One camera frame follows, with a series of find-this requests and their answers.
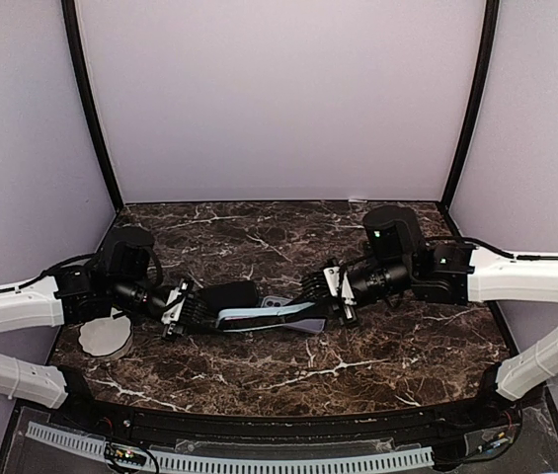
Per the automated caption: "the white silicone phone case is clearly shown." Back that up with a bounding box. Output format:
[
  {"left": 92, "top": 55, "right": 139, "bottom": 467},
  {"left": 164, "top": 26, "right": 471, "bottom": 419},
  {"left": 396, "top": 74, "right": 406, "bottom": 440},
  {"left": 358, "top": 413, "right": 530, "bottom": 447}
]
[{"left": 261, "top": 296, "right": 326, "bottom": 334}]

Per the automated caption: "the black smartphone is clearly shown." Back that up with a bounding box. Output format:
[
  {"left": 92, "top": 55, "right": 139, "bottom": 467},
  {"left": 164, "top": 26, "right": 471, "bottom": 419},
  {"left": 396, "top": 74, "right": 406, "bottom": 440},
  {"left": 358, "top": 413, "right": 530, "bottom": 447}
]
[{"left": 199, "top": 280, "right": 259, "bottom": 313}]

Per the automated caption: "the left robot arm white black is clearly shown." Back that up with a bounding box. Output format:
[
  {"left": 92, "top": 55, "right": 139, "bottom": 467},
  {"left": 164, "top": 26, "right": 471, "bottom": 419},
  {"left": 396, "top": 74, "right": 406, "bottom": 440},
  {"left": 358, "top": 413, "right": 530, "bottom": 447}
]
[{"left": 0, "top": 227, "right": 217, "bottom": 431}]

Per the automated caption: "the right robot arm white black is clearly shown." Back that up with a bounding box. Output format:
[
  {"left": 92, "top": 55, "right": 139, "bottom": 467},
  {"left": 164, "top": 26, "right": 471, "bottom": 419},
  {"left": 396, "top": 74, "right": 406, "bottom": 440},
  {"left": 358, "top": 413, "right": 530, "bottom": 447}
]
[{"left": 300, "top": 205, "right": 558, "bottom": 429}]

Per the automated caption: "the white fluted bowl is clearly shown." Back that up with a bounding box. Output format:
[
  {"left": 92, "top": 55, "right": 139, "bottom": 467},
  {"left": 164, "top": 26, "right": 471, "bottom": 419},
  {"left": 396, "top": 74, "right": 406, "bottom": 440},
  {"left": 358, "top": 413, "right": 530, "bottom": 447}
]
[{"left": 78, "top": 316, "right": 133, "bottom": 360}]

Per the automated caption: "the small circuit board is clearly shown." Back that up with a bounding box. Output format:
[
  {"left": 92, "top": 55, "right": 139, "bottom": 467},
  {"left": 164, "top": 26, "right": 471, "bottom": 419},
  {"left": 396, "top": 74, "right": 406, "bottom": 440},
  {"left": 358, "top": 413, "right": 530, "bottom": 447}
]
[{"left": 104, "top": 443, "right": 148, "bottom": 467}]

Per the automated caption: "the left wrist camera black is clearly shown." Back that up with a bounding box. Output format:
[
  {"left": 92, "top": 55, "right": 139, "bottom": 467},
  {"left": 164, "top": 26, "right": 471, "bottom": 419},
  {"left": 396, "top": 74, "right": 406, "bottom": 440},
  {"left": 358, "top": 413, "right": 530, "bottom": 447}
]
[{"left": 161, "top": 279, "right": 216, "bottom": 327}]

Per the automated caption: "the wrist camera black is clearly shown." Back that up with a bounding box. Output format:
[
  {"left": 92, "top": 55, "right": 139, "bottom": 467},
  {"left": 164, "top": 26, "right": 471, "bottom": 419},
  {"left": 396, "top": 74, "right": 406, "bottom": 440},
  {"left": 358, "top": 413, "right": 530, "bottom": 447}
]
[
  {"left": 300, "top": 260, "right": 357, "bottom": 306},
  {"left": 161, "top": 279, "right": 216, "bottom": 327}
]

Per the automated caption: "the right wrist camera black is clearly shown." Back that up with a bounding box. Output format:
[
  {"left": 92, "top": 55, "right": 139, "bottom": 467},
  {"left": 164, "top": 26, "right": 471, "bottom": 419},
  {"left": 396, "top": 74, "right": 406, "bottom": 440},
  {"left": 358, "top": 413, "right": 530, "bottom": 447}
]
[{"left": 300, "top": 260, "right": 357, "bottom": 306}]

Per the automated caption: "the black table edge rail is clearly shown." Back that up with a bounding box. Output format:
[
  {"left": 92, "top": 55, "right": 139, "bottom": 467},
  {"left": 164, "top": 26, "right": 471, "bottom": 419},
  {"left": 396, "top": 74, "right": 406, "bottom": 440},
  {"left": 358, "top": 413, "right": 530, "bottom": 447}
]
[{"left": 11, "top": 379, "right": 556, "bottom": 450}]

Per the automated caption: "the white slotted cable duct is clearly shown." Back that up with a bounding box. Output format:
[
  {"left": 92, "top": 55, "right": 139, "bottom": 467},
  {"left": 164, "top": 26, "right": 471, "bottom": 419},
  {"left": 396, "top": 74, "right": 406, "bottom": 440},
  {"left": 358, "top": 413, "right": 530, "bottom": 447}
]
[{"left": 25, "top": 422, "right": 435, "bottom": 473}]

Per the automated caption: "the black right frame post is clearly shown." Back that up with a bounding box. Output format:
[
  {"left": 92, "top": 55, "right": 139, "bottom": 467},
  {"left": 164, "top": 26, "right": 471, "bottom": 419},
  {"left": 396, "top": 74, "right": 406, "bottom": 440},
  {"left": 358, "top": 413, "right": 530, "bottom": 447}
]
[{"left": 440, "top": 0, "right": 500, "bottom": 210}]

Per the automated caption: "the black frame post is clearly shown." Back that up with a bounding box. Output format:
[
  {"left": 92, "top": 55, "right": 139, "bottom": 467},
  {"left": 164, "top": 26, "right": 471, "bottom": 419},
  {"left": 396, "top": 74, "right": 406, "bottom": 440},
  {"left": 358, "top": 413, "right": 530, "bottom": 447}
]
[
  {"left": 440, "top": 0, "right": 500, "bottom": 210},
  {"left": 60, "top": 0, "right": 124, "bottom": 213}
]

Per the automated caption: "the black left frame post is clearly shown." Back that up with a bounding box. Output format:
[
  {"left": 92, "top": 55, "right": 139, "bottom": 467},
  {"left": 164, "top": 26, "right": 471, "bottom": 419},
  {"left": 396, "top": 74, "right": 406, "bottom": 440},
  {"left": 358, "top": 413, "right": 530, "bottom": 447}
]
[{"left": 60, "top": 0, "right": 124, "bottom": 213}]

